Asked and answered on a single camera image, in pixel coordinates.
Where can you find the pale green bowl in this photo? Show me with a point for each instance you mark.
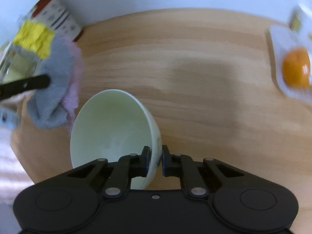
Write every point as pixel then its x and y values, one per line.
pixel 112 124

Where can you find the grey pink cleaning cloth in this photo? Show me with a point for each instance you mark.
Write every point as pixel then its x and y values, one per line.
pixel 55 105

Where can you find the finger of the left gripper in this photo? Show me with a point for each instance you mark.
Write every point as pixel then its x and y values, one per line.
pixel 13 88

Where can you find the orange mandarin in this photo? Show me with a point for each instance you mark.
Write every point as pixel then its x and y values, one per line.
pixel 296 68

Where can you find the white red lidded tumbler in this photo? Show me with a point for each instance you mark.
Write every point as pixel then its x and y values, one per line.
pixel 57 17

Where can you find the yellow crumpled paper bag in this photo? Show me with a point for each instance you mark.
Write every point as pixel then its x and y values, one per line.
pixel 35 37

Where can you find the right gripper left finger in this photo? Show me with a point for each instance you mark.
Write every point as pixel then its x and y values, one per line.
pixel 124 170

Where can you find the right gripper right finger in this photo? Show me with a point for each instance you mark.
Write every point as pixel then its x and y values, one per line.
pixel 187 171

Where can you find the clear glass jar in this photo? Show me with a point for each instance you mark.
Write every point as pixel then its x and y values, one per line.
pixel 17 63

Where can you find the small white capped bottle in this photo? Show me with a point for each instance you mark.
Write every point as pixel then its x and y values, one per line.
pixel 296 20

